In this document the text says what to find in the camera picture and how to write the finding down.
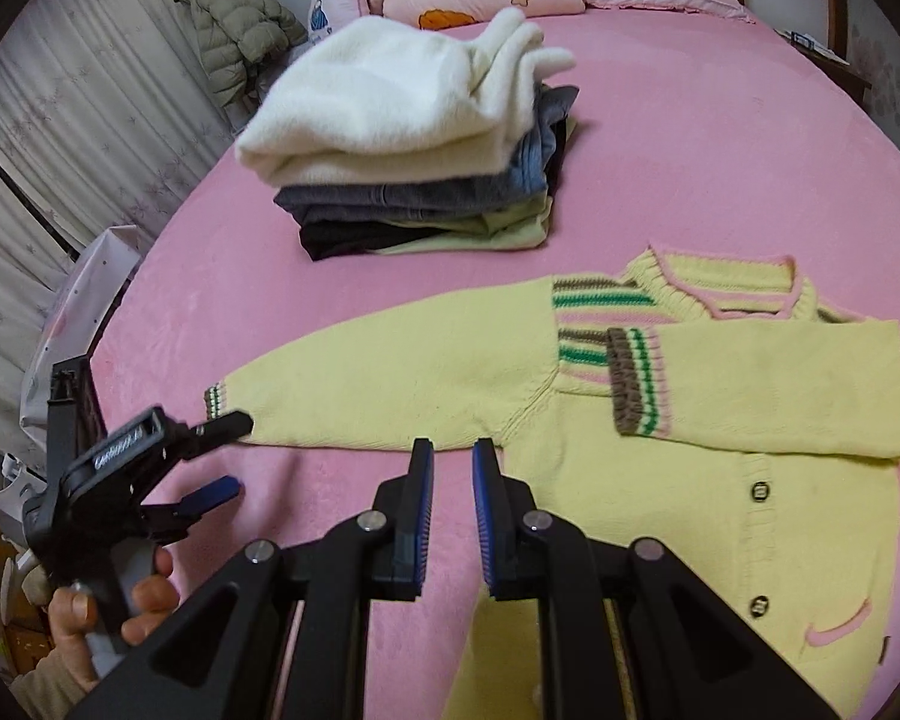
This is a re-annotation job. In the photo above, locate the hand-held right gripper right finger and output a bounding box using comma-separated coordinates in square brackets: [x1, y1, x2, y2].
[471, 436, 845, 720]

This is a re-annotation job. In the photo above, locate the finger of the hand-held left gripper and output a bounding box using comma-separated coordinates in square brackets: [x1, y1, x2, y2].
[187, 410, 254, 460]
[139, 476, 242, 542]

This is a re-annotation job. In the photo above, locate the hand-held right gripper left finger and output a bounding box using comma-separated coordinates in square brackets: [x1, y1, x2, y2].
[67, 436, 436, 720]

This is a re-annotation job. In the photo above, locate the yellow striped knit cardigan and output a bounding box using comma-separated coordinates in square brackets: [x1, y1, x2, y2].
[204, 244, 900, 720]

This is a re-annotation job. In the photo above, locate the person's left forearm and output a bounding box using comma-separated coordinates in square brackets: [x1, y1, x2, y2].
[7, 649, 102, 720]

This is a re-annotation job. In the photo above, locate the person's left hand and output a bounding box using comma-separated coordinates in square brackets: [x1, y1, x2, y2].
[49, 546, 179, 691]

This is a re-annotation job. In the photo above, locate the brown storage clutter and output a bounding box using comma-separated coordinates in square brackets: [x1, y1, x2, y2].
[0, 510, 46, 661]

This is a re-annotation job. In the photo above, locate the white printed storage box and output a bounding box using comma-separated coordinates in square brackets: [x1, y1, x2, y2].
[19, 225, 143, 421]

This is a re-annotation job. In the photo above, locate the light green folded garment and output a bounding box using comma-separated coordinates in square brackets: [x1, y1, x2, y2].
[375, 195, 556, 254]

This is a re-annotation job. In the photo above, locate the grey folded garment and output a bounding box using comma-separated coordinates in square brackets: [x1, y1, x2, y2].
[274, 82, 580, 230]

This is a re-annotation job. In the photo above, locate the white fleece garment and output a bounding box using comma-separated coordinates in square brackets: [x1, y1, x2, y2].
[234, 7, 577, 188]

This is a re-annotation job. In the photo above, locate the white floral curtain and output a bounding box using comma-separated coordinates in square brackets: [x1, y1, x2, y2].
[0, 0, 233, 466]

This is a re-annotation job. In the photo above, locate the olive puffer jacket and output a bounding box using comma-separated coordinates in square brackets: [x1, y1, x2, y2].
[169, 0, 308, 110]

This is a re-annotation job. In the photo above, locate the pink bed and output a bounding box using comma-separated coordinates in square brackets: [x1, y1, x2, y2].
[86, 4, 900, 720]

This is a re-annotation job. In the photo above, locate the white pillow with blue print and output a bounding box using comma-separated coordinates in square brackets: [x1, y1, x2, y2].
[307, 0, 370, 42]

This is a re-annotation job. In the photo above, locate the dark bedside table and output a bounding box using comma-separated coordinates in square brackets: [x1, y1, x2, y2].
[776, 26, 871, 113]

